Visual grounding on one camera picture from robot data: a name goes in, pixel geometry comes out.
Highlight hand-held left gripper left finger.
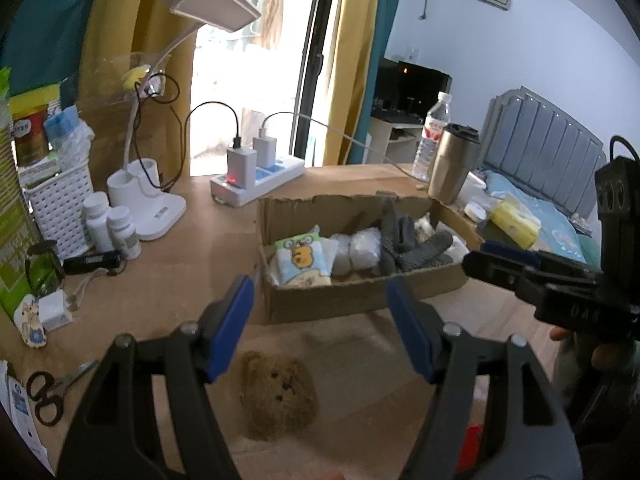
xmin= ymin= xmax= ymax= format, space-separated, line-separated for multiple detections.
xmin=57 ymin=275 xmax=256 ymax=480

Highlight yellow lamp clip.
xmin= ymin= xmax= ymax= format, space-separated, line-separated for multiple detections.
xmin=122 ymin=64 xmax=152 ymax=92

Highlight blue white plastic packet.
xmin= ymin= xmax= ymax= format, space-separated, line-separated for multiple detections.
xmin=44 ymin=105 xmax=96 ymax=158

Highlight teal curtain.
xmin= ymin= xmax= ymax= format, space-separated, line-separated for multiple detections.
xmin=0 ymin=0 xmax=108 ymax=96
xmin=367 ymin=0 xmax=408 ymax=111

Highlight grey padded headboard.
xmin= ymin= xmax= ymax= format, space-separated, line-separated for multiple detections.
xmin=477 ymin=86 xmax=607 ymax=213

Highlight red packet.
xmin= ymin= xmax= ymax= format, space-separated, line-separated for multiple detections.
xmin=462 ymin=422 xmax=486 ymax=467

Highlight green snack bag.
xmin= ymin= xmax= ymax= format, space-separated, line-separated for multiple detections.
xmin=0 ymin=67 xmax=43 ymax=321

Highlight blue printed blanket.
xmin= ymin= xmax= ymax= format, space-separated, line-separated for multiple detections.
xmin=482 ymin=170 xmax=603 ymax=266

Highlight cartoon printed card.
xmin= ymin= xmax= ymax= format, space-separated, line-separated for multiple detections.
xmin=15 ymin=296 xmax=49 ymax=348

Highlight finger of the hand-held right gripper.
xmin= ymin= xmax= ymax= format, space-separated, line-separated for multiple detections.
xmin=481 ymin=241 xmax=601 ymax=276
xmin=462 ymin=251 xmax=556 ymax=306

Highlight beige hanging shirt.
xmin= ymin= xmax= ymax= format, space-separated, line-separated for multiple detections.
xmin=260 ymin=0 xmax=291 ymax=51

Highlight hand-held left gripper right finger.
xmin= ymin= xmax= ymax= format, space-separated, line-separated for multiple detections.
xmin=386 ymin=278 xmax=583 ymax=480

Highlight green glass jar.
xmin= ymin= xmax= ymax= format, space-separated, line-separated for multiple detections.
xmin=25 ymin=240 xmax=66 ymax=297

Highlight white lidded plastic container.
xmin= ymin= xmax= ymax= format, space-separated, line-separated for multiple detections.
xmin=457 ymin=170 xmax=488 ymax=203

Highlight white desk lamp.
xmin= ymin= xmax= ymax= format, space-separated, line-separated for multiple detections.
xmin=106 ymin=0 xmax=262 ymax=241

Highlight white pill bottle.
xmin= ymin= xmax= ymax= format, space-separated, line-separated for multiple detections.
xmin=82 ymin=192 xmax=116 ymax=253
xmin=107 ymin=206 xmax=142 ymax=260

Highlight yellow tissue pack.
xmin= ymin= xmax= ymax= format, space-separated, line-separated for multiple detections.
xmin=490 ymin=196 xmax=542 ymax=248

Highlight clear water bottle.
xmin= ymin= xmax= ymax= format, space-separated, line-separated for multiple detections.
xmin=412 ymin=91 xmax=452 ymax=182

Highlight black handled scissors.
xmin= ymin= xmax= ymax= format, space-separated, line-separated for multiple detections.
xmin=26 ymin=360 xmax=99 ymax=426

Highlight grey dotted glove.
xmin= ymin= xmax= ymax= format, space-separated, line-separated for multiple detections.
xmin=395 ymin=231 xmax=455 ymax=273

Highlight long grey charging cable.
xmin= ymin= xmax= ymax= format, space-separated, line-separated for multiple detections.
xmin=260 ymin=111 xmax=436 ymax=188

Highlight black computer tower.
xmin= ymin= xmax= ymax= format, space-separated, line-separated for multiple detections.
xmin=377 ymin=57 xmax=401 ymax=111

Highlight white power adapter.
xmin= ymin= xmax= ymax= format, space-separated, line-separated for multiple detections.
xmin=39 ymin=290 xmax=72 ymax=331

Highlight black handheld device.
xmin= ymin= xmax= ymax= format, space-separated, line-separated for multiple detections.
xmin=63 ymin=251 xmax=122 ymax=276

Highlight white blue paper pack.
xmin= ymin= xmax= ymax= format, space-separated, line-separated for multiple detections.
xmin=0 ymin=360 xmax=56 ymax=476

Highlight person's right hand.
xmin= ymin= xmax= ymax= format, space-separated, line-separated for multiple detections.
xmin=549 ymin=326 xmax=623 ymax=370

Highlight black door frame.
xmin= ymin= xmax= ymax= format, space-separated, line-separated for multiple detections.
xmin=292 ymin=0 xmax=346 ymax=161

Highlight black monitor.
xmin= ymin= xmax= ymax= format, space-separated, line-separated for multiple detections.
xmin=395 ymin=60 xmax=453 ymax=111

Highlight yellow curtain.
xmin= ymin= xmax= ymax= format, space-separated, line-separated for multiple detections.
xmin=80 ymin=0 xmax=216 ymax=181
xmin=320 ymin=0 xmax=383 ymax=166

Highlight white adapter cable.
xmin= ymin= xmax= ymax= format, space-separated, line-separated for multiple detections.
xmin=70 ymin=270 xmax=119 ymax=311

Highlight large white charger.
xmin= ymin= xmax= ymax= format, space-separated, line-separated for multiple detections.
xmin=227 ymin=146 xmax=258 ymax=188

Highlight cartoon print socks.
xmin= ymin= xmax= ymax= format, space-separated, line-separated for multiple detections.
xmin=274 ymin=225 xmax=335 ymax=288

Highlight brown cardboard box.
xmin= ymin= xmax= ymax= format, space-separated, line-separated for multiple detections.
xmin=256 ymin=192 xmax=501 ymax=325

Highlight cotton swab bag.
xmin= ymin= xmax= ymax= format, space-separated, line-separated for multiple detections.
xmin=414 ymin=214 xmax=441 ymax=241

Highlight white perforated basket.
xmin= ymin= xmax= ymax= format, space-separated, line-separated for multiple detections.
xmin=22 ymin=162 xmax=96 ymax=256

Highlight grey dotted socks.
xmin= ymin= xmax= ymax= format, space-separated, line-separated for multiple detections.
xmin=381 ymin=199 xmax=417 ymax=276

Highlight yellow tin can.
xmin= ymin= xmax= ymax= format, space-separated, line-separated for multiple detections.
xmin=11 ymin=105 xmax=51 ymax=166

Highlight white computer desk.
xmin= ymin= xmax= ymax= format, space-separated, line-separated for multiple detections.
xmin=370 ymin=110 xmax=426 ymax=163

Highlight black charging cable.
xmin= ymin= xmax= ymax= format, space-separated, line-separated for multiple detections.
xmin=185 ymin=101 xmax=242 ymax=148

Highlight grey white soft bundle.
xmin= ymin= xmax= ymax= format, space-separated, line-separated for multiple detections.
xmin=330 ymin=232 xmax=354 ymax=277

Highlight black lamp cable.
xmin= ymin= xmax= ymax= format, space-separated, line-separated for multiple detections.
xmin=135 ymin=72 xmax=183 ymax=191

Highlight brown plush bear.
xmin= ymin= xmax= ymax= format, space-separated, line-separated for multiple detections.
xmin=239 ymin=351 xmax=319 ymax=442

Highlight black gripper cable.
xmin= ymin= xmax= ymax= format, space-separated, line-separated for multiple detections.
xmin=609 ymin=135 xmax=640 ymax=162

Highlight white power strip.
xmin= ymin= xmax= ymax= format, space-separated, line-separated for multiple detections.
xmin=210 ymin=156 xmax=306 ymax=207

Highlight steel tumbler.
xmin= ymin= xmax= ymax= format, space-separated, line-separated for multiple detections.
xmin=427 ymin=123 xmax=482 ymax=205

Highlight small white charger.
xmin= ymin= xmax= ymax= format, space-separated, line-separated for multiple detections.
xmin=252 ymin=135 xmax=277 ymax=170

